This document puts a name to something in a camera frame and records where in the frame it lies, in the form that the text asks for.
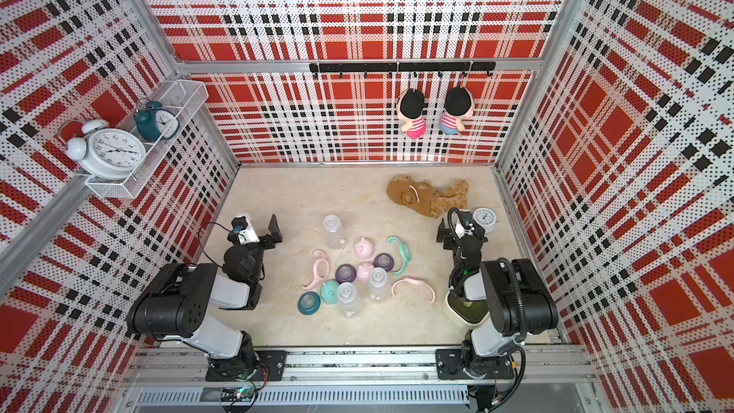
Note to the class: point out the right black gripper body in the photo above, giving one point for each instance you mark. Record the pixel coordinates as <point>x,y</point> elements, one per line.
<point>450,243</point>

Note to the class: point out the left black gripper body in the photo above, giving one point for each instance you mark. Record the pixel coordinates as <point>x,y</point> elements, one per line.
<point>257,249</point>

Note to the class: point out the clear baby bottle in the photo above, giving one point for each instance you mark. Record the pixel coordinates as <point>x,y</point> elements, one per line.
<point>379,286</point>
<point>349,301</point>
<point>334,232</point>

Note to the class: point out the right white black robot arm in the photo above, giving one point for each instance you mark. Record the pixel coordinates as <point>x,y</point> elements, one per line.
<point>497,303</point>

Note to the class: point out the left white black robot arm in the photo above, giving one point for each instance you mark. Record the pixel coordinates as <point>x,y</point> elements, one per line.
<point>174,306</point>

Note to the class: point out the small white alarm clock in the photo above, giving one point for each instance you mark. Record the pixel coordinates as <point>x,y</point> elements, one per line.
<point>486,218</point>

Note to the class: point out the white bin green inside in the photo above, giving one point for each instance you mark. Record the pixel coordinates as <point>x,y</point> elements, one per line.
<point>465,314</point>

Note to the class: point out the brown plush toy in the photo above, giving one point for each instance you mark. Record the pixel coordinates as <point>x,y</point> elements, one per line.
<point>425,199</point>

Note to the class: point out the pink bottle cap upper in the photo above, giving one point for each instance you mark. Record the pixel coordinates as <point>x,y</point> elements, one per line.
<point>364,249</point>

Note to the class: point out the pink bottle cap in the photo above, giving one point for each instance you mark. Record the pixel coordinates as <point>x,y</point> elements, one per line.
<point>364,249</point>
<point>364,269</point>

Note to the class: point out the pink bottle cap lower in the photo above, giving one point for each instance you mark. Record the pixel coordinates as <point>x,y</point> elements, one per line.
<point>364,269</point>

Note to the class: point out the doll with striped shirt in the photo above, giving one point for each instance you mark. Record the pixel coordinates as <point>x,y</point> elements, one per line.
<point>459,106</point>

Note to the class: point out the green circuit board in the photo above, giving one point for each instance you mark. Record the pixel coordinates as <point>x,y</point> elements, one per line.
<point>238,395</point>

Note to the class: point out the doll with pink dress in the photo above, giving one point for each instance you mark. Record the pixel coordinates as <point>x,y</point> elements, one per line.
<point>410,110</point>

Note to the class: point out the teal alarm clock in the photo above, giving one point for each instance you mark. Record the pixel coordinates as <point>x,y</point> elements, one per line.
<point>155,123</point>

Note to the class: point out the large white alarm clock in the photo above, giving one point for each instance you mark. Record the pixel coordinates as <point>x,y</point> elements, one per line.
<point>105,152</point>

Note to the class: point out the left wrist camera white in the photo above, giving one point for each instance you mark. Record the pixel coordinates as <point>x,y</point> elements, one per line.
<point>240,223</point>

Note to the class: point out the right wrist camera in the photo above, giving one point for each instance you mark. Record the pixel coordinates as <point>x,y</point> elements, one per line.
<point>464,224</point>

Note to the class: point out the pink bottle handle left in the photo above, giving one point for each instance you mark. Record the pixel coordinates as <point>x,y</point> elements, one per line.
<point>320,270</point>

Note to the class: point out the pink bottle handle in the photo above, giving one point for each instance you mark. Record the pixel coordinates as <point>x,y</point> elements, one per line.
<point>417,284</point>
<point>320,270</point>

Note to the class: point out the pink bottle handle right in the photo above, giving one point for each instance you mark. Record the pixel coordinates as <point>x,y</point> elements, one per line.
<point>417,284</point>

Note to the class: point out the white wire wall shelf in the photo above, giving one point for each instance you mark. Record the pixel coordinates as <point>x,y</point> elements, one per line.
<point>182,97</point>

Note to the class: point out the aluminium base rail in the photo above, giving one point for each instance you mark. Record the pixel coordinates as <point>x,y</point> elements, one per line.
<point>551,378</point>

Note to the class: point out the black hook rail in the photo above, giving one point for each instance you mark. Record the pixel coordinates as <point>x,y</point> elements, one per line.
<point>462,67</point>

